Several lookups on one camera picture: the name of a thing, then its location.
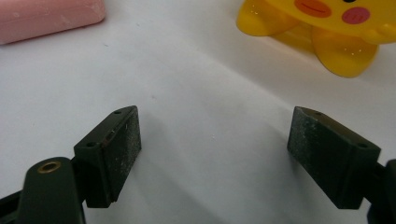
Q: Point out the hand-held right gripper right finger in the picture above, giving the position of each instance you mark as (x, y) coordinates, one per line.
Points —
(327, 155)

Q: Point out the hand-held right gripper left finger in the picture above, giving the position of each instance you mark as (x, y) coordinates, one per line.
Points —
(109, 155)

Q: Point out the yellow duck toy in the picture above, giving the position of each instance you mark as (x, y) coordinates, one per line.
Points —
(327, 28)

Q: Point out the pink soap bar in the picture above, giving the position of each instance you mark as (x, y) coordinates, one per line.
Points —
(43, 18)

